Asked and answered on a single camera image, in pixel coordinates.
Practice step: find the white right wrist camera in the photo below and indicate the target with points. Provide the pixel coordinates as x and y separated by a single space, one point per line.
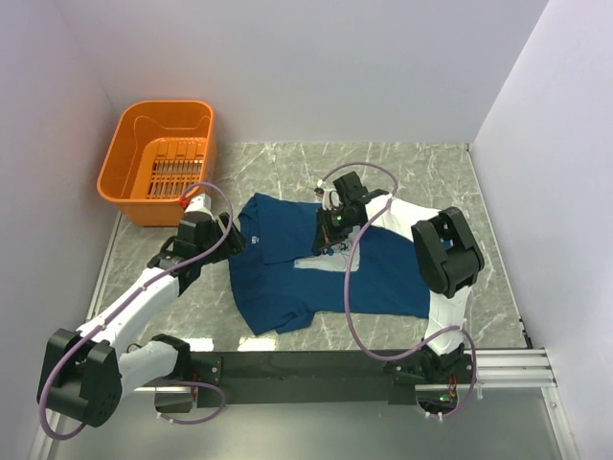
329 197

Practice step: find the orange plastic basket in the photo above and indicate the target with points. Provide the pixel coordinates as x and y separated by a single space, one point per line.
158 149

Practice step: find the blue t shirt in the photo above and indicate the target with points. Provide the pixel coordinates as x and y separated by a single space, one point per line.
278 283

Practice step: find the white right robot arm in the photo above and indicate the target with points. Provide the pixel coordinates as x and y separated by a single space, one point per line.
449 261

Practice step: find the black base beam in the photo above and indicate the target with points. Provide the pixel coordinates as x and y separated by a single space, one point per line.
331 377

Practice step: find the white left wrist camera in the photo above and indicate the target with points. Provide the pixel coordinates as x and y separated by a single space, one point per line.
201 203

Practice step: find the aluminium frame rail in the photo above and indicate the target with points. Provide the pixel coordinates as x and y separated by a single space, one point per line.
515 368

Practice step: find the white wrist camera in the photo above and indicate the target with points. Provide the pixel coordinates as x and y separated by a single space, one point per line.
329 197
201 203

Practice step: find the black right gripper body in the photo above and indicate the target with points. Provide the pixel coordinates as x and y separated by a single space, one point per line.
338 221

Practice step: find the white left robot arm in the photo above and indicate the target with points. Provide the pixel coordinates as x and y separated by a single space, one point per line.
86 372

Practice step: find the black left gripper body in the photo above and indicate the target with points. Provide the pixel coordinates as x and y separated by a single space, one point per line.
216 236

